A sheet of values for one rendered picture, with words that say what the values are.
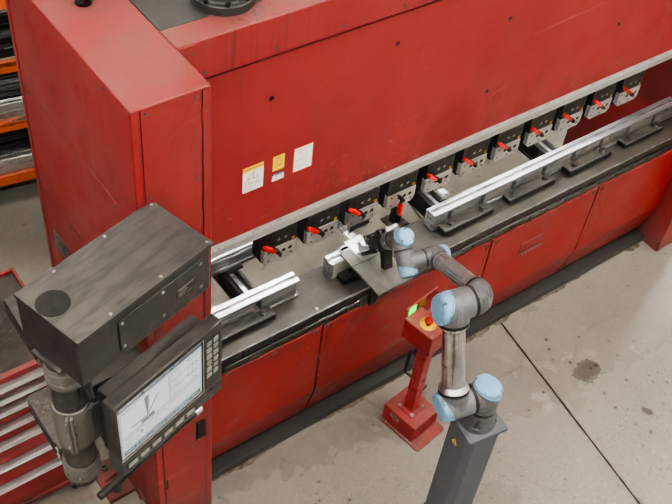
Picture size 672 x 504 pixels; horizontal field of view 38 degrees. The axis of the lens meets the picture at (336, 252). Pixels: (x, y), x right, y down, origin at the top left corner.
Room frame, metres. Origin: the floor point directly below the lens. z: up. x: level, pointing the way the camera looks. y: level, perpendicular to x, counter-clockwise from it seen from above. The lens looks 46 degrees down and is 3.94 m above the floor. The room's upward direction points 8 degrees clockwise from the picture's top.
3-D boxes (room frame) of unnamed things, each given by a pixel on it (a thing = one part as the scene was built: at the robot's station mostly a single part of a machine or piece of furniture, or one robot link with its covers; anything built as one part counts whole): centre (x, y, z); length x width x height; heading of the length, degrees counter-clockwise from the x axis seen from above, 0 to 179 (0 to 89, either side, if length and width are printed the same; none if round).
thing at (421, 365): (2.74, -0.45, 0.39); 0.05 x 0.05 x 0.54; 50
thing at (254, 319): (2.46, 0.34, 0.89); 0.30 x 0.05 x 0.03; 131
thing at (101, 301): (1.75, 0.59, 1.53); 0.51 x 0.25 x 0.85; 147
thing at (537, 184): (3.52, -0.87, 0.89); 0.30 x 0.05 x 0.03; 131
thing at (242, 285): (2.89, 0.51, 0.81); 0.64 x 0.08 x 0.14; 41
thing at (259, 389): (3.29, -0.59, 0.41); 3.00 x 0.21 x 0.83; 131
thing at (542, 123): (3.54, -0.81, 1.26); 0.15 x 0.09 x 0.17; 131
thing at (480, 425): (2.25, -0.64, 0.82); 0.15 x 0.15 x 0.10
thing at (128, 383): (1.75, 0.49, 1.42); 0.45 x 0.12 x 0.36; 147
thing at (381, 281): (2.79, -0.17, 1.00); 0.26 x 0.18 x 0.01; 41
